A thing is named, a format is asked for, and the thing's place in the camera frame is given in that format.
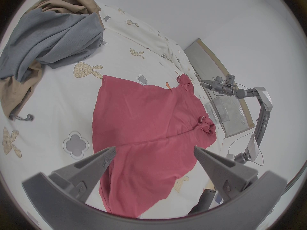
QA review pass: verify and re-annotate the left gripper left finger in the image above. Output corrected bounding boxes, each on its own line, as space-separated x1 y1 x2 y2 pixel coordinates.
49 146 117 204

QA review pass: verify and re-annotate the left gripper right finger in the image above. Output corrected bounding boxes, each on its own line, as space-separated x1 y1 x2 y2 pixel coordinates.
193 146 258 203

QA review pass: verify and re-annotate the red shirt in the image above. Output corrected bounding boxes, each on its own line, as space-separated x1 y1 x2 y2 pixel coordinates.
92 74 217 218

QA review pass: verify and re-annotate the white printed quilt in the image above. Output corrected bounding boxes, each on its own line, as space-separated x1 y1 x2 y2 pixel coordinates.
97 4 195 74

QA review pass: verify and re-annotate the bed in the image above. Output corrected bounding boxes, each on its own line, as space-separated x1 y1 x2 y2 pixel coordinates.
0 0 256 219

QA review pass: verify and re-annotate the brown garment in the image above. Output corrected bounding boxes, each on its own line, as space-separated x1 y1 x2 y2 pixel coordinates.
0 0 102 122

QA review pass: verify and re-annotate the grey garment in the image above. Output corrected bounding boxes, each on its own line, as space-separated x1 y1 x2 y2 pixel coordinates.
0 9 105 82

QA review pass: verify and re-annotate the black cable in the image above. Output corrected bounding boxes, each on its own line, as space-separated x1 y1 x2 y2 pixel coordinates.
228 131 264 166
234 82 256 92

